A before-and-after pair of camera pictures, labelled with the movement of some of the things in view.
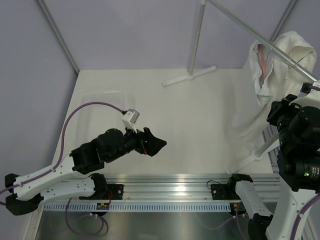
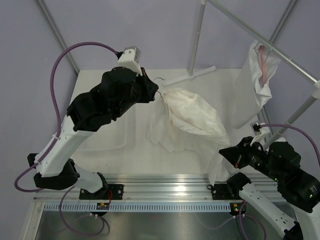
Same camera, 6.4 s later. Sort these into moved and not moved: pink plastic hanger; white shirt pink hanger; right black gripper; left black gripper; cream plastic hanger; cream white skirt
Moved: right black gripper; cream plastic hanger; cream white skirt; left black gripper
Not moved: pink plastic hanger; white shirt pink hanger
